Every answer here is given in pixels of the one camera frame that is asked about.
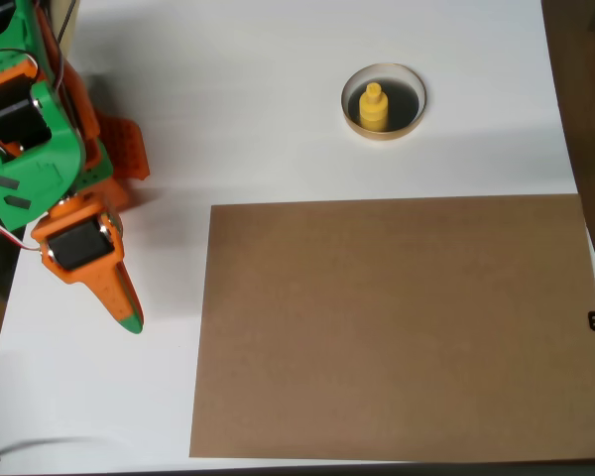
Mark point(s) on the orange robot base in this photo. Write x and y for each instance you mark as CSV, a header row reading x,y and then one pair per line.
x,y
129,149

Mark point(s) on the small black tag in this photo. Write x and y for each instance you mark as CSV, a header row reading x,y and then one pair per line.
x,y
594,321

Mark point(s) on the green orange robot arm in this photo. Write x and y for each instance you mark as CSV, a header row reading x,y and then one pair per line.
x,y
30,163

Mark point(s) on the orange gripper black servo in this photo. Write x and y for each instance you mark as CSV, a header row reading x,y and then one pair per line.
x,y
77,248

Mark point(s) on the brown rectangular board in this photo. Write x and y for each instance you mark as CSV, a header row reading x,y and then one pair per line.
x,y
401,322

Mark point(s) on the small yellow plastic knob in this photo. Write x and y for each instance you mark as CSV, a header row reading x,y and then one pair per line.
x,y
373,111

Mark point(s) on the round dish gold rim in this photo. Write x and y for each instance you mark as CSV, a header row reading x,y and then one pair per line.
x,y
406,104

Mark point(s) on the beige cardboard box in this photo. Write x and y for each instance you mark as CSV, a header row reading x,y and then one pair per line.
x,y
72,39

